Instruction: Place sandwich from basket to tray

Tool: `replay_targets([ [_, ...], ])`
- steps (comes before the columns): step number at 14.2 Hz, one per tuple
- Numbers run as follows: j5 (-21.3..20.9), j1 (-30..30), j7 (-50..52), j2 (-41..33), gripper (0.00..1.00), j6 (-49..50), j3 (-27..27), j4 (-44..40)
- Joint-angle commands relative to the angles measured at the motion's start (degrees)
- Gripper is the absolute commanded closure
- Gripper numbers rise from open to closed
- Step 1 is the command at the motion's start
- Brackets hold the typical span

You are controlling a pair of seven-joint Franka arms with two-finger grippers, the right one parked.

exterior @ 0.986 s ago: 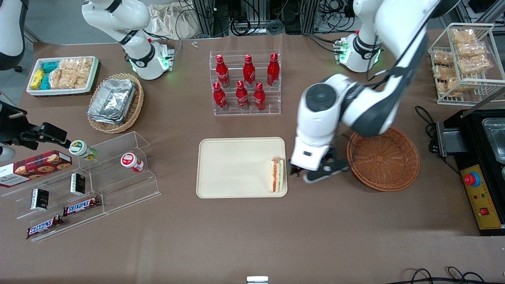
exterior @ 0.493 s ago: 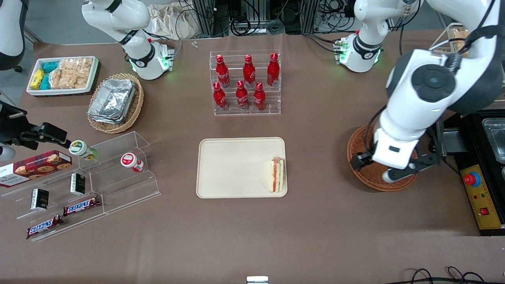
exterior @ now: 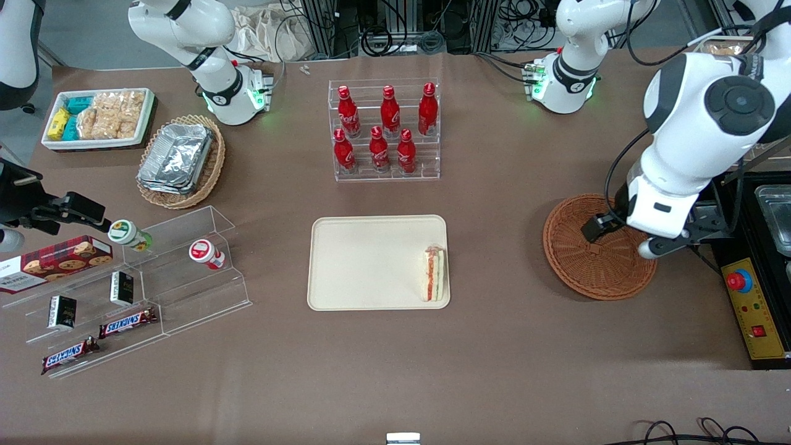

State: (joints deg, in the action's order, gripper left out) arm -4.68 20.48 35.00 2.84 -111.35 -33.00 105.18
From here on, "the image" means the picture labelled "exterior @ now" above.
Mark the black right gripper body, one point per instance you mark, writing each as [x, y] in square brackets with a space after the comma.
[20, 196]

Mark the white rectangular snack bin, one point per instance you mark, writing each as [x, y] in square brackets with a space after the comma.
[93, 146]

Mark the teal snack packet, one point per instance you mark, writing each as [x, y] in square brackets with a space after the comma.
[71, 128]
[78, 104]

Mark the red lidded yogurt cup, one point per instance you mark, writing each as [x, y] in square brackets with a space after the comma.
[203, 250]

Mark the aluminium foil tray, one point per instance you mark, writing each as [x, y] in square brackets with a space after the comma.
[176, 154]
[185, 188]

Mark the clear acrylic bottle rack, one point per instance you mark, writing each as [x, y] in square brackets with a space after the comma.
[426, 164]

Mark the red cola bottle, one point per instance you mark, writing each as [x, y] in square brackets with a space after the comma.
[379, 149]
[427, 110]
[348, 111]
[343, 151]
[389, 111]
[406, 151]

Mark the yellow control panel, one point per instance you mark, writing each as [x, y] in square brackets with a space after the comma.
[763, 309]

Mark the green sunflower yogurt cup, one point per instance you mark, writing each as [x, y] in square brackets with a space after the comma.
[123, 233]

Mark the red plaid cookie box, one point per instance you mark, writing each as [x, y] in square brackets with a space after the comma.
[55, 262]

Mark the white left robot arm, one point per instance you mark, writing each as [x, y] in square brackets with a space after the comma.
[673, 142]

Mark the small black snack box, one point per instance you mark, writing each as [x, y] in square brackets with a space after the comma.
[62, 312]
[122, 288]

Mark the metal appliance pan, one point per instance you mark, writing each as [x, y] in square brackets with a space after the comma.
[775, 216]

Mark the brown flat wicker basket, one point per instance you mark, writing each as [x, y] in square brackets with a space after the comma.
[581, 266]

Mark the black caster wheel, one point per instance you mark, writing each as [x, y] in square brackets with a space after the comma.
[28, 109]

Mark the beige plastic bags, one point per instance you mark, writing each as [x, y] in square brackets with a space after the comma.
[272, 34]

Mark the bagged fried snacks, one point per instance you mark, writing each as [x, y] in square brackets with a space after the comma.
[723, 48]

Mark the black countertop appliance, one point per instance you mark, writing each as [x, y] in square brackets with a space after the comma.
[744, 253]

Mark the light wicker basket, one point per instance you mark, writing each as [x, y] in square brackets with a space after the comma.
[210, 167]

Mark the small white edge device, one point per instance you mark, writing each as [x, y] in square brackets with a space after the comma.
[403, 439]

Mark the red emergency stop button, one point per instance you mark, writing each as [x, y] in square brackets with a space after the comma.
[737, 281]

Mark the aluminium frame post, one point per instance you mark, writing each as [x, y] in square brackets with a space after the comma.
[485, 25]
[321, 25]

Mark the clear rice cracker bag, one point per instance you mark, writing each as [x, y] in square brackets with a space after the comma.
[131, 111]
[108, 117]
[88, 122]

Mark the beige plastic serving tray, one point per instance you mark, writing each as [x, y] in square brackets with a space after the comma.
[371, 262]

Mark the yellow snack packet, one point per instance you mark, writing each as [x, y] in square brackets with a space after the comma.
[59, 123]

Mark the clear acrylic stepped shelf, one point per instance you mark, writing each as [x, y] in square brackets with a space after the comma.
[93, 296]
[185, 290]

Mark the triangle sandwich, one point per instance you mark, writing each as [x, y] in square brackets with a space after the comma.
[434, 278]

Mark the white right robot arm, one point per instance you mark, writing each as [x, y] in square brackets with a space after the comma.
[219, 86]

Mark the Snickers chocolate bar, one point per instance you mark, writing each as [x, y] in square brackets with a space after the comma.
[126, 322]
[68, 355]

